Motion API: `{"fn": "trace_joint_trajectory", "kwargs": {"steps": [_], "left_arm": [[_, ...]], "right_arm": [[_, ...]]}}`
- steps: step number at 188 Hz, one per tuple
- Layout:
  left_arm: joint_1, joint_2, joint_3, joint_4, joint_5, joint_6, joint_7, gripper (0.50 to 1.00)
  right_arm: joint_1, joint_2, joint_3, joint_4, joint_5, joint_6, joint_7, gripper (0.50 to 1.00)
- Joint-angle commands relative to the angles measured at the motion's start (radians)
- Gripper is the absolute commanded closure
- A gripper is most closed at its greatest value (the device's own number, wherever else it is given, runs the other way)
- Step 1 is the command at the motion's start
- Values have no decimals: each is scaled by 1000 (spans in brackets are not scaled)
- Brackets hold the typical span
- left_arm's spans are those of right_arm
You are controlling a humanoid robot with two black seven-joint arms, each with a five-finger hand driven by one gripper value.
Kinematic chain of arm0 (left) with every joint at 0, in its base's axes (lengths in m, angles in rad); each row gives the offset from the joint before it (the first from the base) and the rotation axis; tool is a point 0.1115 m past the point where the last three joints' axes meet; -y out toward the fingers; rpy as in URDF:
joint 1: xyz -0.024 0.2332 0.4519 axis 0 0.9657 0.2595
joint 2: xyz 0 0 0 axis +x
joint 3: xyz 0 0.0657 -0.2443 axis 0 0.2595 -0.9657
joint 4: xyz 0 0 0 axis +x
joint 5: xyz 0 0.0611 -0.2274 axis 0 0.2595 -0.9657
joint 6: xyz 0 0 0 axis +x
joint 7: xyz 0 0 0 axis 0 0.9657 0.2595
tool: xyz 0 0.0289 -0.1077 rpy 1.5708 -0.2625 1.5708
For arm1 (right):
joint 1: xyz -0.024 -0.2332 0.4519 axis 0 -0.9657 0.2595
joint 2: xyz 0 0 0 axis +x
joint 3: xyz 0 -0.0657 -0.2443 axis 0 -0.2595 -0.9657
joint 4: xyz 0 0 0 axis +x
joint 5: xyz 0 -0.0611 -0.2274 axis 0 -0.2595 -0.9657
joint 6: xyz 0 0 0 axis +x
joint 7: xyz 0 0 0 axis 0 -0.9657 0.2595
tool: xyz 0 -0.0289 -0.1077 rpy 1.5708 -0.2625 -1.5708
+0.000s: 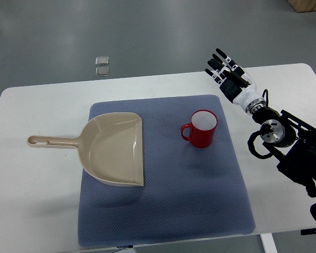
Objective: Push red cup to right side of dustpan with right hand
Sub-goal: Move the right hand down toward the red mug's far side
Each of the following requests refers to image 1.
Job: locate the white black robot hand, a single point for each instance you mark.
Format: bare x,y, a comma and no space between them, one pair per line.
234,82

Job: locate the red cup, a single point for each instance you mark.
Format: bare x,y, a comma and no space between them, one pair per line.
201,128

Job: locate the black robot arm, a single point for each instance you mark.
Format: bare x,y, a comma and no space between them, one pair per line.
288,139

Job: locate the beige plastic dustpan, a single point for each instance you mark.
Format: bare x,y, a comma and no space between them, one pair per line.
110,148

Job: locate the wooden box corner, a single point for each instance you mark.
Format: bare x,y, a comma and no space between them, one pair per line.
301,6

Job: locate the blue textured mat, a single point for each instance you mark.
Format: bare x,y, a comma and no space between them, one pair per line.
189,192

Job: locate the upper grey floor plate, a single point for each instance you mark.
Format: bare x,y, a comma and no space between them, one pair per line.
101,60

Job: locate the white table leg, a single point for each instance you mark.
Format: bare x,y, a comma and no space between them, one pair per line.
268,243

